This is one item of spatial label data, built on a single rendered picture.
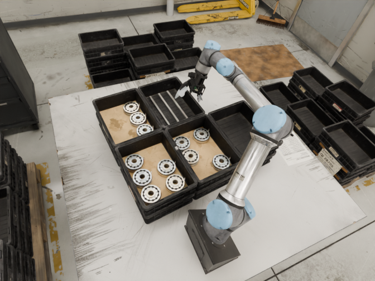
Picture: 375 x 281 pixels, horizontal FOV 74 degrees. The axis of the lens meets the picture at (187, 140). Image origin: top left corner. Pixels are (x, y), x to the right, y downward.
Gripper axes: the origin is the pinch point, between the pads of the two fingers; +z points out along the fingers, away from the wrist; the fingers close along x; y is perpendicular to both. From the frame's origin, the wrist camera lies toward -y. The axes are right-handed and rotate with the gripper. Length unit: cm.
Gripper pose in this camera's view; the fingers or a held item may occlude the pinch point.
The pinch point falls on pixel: (186, 100)
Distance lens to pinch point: 144.9
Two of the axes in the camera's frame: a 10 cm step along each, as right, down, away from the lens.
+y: 2.8, 6.8, -6.8
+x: 8.9, 0.9, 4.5
